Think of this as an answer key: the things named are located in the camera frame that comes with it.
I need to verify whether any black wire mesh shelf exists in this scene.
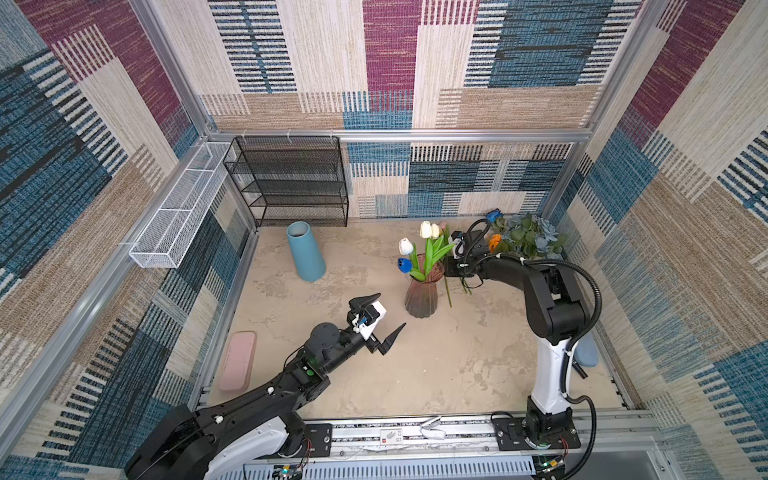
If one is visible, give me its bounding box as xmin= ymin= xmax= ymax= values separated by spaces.
xmin=223 ymin=136 xmax=349 ymax=227

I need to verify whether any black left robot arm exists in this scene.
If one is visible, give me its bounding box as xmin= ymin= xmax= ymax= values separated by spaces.
xmin=124 ymin=294 xmax=399 ymax=479

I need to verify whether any pink ribbed glass vase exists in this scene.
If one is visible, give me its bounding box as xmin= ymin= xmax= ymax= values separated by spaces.
xmin=404 ymin=262 xmax=444 ymax=318

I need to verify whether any white wire mesh basket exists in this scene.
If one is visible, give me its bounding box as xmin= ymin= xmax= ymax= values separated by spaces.
xmin=129 ymin=142 xmax=229 ymax=269

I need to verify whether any pink glasses case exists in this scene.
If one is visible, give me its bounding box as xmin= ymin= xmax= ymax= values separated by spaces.
xmin=219 ymin=331 xmax=257 ymax=392

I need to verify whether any black white marker pen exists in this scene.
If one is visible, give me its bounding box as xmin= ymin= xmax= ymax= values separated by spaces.
xmin=572 ymin=359 xmax=589 ymax=379

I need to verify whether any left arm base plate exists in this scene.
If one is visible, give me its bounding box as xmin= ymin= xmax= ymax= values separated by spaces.
xmin=278 ymin=423 xmax=333 ymax=459

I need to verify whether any blue tulip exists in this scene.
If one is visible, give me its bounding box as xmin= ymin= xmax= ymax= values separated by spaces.
xmin=397 ymin=258 xmax=424 ymax=281
xmin=443 ymin=276 xmax=453 ymax=308

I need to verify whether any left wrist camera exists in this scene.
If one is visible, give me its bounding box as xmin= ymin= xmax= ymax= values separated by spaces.
xmin=352 ymin=301 xmax=387 ymax=341

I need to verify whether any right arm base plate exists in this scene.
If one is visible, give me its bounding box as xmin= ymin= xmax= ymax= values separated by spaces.
xmin=490 ymin=411 xmax=582 ymax=452

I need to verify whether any blue glasses case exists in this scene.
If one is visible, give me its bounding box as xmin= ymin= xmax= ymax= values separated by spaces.
xmin=574 ymin=332 xmax=600 ymax=368

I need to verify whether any white tulip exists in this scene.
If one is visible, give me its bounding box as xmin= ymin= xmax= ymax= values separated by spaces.
xmin=420 ymin=221 xmax=440 ymax=277
xmin=398 ymin=238 xmax=425 ymax=281

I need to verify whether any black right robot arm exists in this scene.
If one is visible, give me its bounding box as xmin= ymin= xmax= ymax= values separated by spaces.
xmin=445 ymin=231 xmax=602 ymax=449

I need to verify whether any orange marigold flower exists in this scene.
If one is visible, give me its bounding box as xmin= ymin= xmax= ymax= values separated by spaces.
xmin=489 ymin=234 xmax=502 ymax=252

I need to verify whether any aluminium mounting rail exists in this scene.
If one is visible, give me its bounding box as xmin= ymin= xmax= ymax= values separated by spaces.
xmin=239 ymin=411 xmax=661 ymax=463

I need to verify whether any teal cylindrical vase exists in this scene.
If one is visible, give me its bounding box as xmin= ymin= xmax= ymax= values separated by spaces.
xmin=286 ymin=221 xmax=326 ymax=282

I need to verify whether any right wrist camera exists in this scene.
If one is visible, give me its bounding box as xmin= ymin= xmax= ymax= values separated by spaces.
xmin=450 ymin=231 xmax=470 ymax=259

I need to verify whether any dusty blue hydrangea bunch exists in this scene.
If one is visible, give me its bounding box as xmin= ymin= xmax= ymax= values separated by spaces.
xmin=489 ymin=214 xmax=566 ymax=259

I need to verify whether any blue rose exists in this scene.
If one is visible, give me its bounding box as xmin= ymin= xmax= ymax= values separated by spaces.
xmin=485 ymin=208 xmax=504 ymax=227

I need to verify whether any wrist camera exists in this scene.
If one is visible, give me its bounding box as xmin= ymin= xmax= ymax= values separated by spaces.
xmin=450 ymin=231 xmax=470 ymax=259
xmin=352 ymin=301 xmax=387 ymax=341

